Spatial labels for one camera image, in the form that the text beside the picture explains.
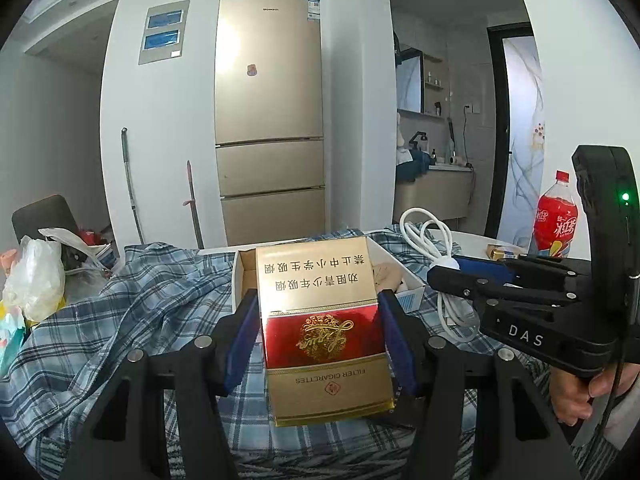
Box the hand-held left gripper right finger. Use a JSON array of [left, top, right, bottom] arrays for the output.
[[377, 289, 583, 480]]

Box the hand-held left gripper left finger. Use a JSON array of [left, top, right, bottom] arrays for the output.
[[60, 290, 261, 480]]

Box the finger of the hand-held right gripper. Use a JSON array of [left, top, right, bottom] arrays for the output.
[[426, 263, 585, 312], [452, 254, 593, 293]]

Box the white charging cable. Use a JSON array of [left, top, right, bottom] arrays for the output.
[[398, 207, 482, 345]]

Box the cardboard box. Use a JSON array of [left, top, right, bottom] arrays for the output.
[[232, 236, 427, 321]]

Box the beige round hand warmer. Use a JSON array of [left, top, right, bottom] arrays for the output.
[[372, 265, 408, 293]]

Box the gold red cigarette pack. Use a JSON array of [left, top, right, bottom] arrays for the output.
[[255, 236, 396, 428]]

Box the person's right hand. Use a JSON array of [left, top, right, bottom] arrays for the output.
[[551, 355, 640, 426]]

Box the small gold cigarette pack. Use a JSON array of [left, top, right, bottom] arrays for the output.
[[487, 243, 528, 262]]

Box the red soda bottle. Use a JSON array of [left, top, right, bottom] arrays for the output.
[[532, 170, 579, 258]]

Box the beige vanity cabinet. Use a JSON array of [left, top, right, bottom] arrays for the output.
[[393, 165, 476, 226]]

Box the blue plaid shirt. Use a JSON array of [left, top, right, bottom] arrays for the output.
[[0, 227, 608, 480]]

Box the dark blue cloth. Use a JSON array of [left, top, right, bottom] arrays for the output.
[[396, 152, 431, 183]]

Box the black-framed glass door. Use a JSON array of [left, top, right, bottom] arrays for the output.
[[487, 22, 546, 241]]

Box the dark broom stick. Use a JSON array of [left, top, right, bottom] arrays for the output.
[[186, 160, 205, 250]]

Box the crumpled white paper bag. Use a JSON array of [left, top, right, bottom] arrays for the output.
[[39, 227, 118, 281]]

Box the bathroom mirror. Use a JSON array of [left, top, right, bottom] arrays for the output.
[[397, 47, 425, 113]]

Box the translucent white plastic bag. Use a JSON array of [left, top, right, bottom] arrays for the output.
[[2, 235, 66, 323]]

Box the teal white packet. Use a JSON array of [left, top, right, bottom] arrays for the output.
[[0, 305, 28, 376]]

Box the grey chair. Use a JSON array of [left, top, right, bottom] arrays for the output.
[[11, 194, 81, 248]]

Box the gold refrigerator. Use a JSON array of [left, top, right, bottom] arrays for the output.
[[214, 0, 327, 247]]

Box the black cable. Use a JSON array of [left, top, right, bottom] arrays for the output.
[[597, 350, 631, 441]]

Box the grey mop handle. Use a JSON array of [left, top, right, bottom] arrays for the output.
[[120, 127, 146, 246]]

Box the wooden wall shelf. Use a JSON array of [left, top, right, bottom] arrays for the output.
[[424, 52, 446, 118]]

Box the grey wall electrical panel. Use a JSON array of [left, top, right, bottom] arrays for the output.
[[137, 0, 191, 66]]

